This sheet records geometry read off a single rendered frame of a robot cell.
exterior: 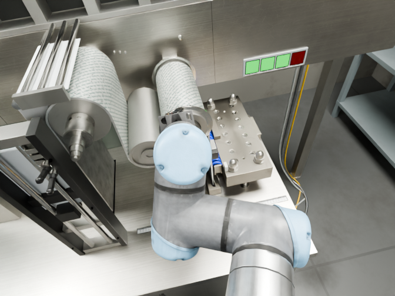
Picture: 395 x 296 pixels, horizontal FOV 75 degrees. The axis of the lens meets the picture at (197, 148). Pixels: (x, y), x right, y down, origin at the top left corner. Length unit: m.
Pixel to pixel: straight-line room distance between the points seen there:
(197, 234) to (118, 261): 0.60
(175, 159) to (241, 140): 0.66
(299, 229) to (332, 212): 1.73
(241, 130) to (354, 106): 1.73
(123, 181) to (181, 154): 0.78
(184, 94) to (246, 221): 0.45
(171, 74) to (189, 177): 0.51
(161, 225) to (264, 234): 0.14
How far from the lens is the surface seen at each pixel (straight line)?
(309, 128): 1.74
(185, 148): 0.31
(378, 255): 2.06
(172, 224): 0.36
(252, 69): 1.04
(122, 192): 1.05
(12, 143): 0.57
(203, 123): 0.69
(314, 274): 1.87
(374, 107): 2.65
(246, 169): 0.87
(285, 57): 1.08
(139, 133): 0.74
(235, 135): 0.97
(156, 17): 0.89
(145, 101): 0.85
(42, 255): 1.07
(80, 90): 0.66
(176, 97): 0.70
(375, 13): 1.21
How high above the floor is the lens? 1.74
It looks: 49 degrees down
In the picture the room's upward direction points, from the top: 8 degrees counter-clockwise
